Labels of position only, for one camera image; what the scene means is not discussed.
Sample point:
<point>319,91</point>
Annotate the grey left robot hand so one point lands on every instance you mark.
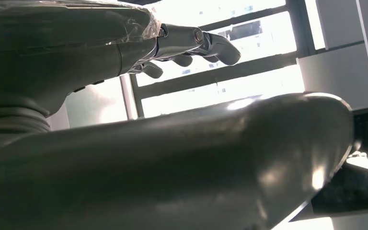
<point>171,165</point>

